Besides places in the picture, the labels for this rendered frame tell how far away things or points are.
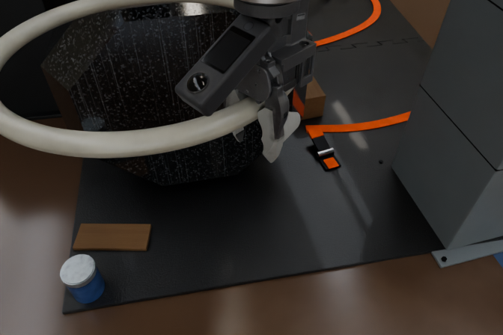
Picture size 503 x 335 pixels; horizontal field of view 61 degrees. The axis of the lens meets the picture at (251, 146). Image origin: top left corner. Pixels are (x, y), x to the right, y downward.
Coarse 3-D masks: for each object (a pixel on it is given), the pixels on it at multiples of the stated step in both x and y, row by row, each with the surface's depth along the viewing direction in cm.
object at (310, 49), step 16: (304, 0) 47; (256, 16) 43; (272, 16) 43; (288, 16) 47; (304, 16) 48; (288, 32) 48; (304, 32) 50; (272, 48) 48; (288, 48) 49; (304, 48) 49; (256, 64) 47; (272, 64) 46; (288, 64) 48; (304, 64) 50; (256, 80) 48; (272, 80) 48; (288, 80) 51; (304, 80) 52; (256, 96) 49
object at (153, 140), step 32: (96, 0) 79; (128, 0) 81; (160, 0) 82; (192, 0) 82; (224, 0) 79; (32, 32) 71; (0, 64) 63; (0, 128) 50; (32, 128) 48; (160, 128) 48; (192, 128) 48; (224, 128) 49
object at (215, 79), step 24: (240, 24) 45; (264, 24) 44; (216, 48) 45; (240, 48) 44; (264, 48) 45; (192, 72) 44; (216, 72) 43; (240, 72) 44; (192, 96) 43; (216, 96) 43
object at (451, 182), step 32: (480, 0) 110; (448, 32) 123; (480, 32) 112; (448, 64) 126; (480, 64) 114; (416, 96) 145; (448, 96) 129; (480, 96) 116; (416, 128) 148; (448, 128) 131; (480, 128) 118; (416, 160) 152; (448, 160) 134; (480, 160) 120; (416, 192) 156; (448, 192) 137; (480, 192) 123; (448, 224) 140; (480, 224) 137; (448, 256) 143; (480, 256) 143
